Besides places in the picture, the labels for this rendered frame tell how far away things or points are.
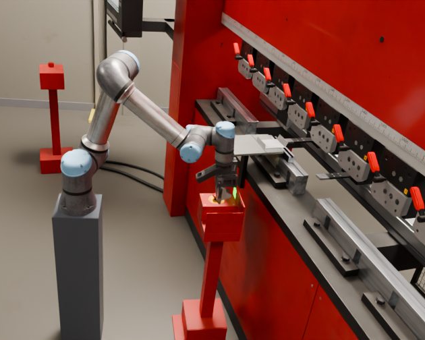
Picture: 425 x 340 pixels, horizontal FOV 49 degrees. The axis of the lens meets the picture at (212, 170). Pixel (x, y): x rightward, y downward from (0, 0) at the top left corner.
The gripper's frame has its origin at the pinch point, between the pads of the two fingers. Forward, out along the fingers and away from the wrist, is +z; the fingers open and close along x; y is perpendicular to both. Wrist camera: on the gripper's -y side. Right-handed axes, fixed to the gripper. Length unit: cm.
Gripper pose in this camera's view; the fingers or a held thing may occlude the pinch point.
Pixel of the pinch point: (217, 201)
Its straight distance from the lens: 195.0
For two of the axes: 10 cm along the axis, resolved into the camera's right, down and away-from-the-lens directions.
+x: -1.6, -5.0, 8.5
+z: -0.2, 8.6, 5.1
